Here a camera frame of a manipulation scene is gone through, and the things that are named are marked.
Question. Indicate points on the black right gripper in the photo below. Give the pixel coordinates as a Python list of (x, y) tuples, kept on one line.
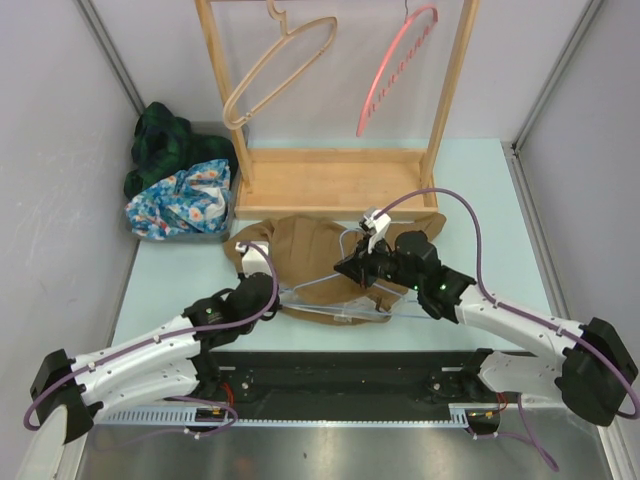
[(358, 265)]

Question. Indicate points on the tan brown skirt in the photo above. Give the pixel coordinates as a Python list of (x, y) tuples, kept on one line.
[(269, 230)]

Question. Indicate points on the light blue wire hanger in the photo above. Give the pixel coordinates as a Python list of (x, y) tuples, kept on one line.
[(310, 288)]

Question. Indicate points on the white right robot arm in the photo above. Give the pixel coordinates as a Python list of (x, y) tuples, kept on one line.
[(584, 365)]

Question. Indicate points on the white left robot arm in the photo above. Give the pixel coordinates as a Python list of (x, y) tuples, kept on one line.
[(173, 362)]

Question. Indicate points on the pink plastic hanger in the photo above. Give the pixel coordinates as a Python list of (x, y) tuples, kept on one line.
[(403, 48)]

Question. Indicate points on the wooden clothes rack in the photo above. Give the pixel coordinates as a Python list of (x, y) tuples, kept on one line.
[(292, 77)]

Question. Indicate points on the blue floral garment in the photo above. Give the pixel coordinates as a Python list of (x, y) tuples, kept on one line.
[(193, 201)]

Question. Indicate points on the grey plastic bin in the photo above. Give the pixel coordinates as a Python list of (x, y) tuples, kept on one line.
[(184, 182)]

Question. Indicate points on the green plaid garment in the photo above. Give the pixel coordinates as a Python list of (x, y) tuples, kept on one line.
[(165, 144)]

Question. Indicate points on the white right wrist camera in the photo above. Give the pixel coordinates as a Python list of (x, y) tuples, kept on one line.
[(374, 224)]

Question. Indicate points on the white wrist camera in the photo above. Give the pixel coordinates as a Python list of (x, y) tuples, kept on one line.
[(254, 257), (374, 224)]

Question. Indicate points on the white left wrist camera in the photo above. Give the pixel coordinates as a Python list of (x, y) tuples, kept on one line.
[(254, 257)]

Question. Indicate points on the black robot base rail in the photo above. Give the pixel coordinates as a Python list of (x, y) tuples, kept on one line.
[(353, 387)]

